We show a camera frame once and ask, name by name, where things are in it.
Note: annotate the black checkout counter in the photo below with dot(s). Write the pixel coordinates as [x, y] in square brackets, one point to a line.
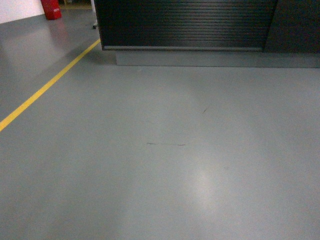
[211, 33]

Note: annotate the red fire extinguisher box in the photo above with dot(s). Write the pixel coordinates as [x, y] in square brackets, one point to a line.
[51, 9]

